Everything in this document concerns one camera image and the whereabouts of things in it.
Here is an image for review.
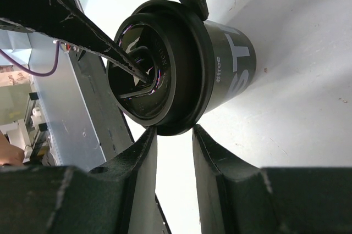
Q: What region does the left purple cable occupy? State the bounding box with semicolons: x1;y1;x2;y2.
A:
0;41;61;77

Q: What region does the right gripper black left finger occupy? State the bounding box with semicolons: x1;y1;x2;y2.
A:
1;127;157;233

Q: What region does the single black coffee cup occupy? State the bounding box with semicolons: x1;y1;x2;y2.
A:
205;21;257;113

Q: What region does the black coffee cup lid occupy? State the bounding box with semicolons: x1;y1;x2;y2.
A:
106;0;214;136

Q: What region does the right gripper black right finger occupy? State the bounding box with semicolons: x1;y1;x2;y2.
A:
192;125;351;233

